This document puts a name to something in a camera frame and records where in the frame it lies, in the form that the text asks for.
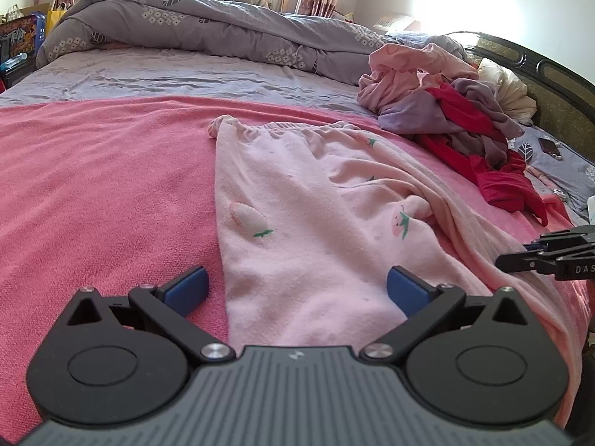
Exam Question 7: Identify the grey leaf print pillow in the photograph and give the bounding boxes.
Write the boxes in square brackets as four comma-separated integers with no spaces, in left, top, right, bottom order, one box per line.
[506,125,595,214]

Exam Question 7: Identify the coral pink blanket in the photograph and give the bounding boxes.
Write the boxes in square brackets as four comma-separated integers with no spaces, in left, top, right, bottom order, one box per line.
[0,97,595,444]

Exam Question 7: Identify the pink strawberry print pants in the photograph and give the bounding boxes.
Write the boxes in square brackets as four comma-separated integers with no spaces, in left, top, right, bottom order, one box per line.
[207,115,584,433]

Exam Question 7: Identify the grey patterned duvet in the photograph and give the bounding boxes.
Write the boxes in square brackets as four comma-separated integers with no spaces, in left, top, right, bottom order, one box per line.
[36,0,466,75]

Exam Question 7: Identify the mauve garment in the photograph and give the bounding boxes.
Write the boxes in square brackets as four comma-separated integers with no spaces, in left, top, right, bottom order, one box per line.
[379,78,524,170]

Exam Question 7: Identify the dark bed headboard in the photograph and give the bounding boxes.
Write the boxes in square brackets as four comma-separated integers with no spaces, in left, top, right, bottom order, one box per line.
[446,32,595,163]

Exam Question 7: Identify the colourful printed box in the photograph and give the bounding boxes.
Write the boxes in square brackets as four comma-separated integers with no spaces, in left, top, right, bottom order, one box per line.
[0,12,47,63]

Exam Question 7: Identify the beige box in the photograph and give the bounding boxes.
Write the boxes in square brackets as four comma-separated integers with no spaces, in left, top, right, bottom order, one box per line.
[374,14,414,34]

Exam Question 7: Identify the grey bed sheet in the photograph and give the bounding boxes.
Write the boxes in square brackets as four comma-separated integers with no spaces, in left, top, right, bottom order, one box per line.
[0,46,382,117]

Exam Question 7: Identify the dark smartphone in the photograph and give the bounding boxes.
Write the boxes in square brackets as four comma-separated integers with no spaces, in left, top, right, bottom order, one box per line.
[538,138,563,161]

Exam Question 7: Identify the cream pillow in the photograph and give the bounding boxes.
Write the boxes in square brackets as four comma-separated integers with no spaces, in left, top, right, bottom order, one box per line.
[476,58,537,126]

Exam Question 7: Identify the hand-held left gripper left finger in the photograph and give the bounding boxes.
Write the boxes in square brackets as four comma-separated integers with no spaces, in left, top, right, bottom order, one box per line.
[67,266,235,364]

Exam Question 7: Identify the yellow bag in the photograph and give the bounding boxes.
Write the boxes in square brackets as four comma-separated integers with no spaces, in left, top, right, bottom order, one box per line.
[46,8,70,33]

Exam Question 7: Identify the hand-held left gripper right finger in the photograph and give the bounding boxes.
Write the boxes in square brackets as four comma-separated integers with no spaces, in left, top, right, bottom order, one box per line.
[363,266,528,364]

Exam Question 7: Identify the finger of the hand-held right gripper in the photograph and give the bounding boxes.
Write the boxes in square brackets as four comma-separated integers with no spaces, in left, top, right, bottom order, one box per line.
[523,225,595,254]
[495,250,562,274]

